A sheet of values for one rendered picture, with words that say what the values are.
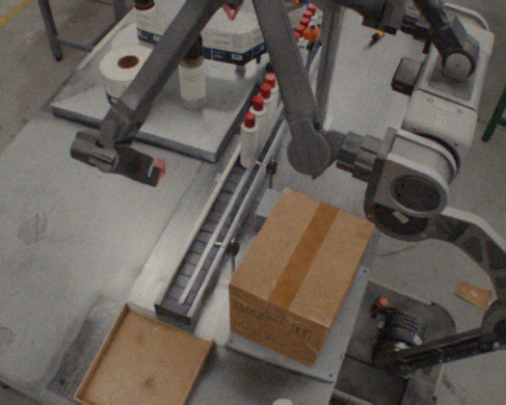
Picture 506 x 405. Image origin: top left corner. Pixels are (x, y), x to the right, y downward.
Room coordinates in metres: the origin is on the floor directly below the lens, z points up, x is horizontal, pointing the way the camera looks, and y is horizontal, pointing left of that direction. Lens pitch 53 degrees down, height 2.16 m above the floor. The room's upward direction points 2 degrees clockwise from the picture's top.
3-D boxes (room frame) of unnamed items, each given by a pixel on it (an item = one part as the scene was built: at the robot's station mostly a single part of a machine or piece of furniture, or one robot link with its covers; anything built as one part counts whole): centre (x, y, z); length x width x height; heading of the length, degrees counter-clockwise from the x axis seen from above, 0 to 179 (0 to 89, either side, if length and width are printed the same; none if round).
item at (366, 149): (0.64, -0.20, 1.45); 0.09 x 0.08 x 0.12; 156
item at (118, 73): (1.42, 0.43, 0.95); 0.20 x 0.20 x 0.14
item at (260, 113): (1.18, -0.02, 0.98); 0.05 x 0.05 x 0.20
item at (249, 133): (1.10, 0.01, 0.98); 0.05 x 0.05 x 0.20
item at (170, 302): (1.36, -0.08, 0.86); 1.65 x 0.08 x 0.04; 160
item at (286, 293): (0.63, -0.13, 0.99); 0.30 x 0.24 x 0.27; 155
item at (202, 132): (1.63, 0.29, 0.86); 0.80 x 0.67 x 0.05; 160
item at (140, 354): (0.42, 0.25, 0.85); 0.30 x 0.26 x 0.04; 160
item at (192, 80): (1.38, 0.20, 1.03); 0.09 x 0.09 x 0.30
